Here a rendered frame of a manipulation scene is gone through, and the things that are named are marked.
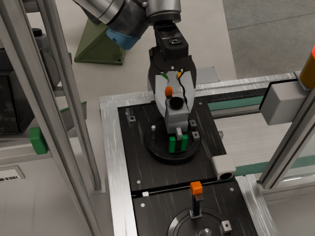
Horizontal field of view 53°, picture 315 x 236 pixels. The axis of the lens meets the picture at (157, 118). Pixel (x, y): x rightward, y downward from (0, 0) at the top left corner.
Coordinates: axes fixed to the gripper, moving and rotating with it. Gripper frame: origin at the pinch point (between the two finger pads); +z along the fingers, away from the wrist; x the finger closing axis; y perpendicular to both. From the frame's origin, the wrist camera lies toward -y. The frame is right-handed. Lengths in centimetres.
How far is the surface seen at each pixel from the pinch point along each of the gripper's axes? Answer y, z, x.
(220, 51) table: 47, -14, -28
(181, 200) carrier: -2.3, 19.3, 1.6
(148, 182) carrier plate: 1.5, 15.6, 8.0
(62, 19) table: 67, -34, 28
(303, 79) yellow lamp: -20.6, -4.4, -16.6
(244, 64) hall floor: 163, -8, -89
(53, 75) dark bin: -14.3, -9.7, 21.9
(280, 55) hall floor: 167, -12, -120
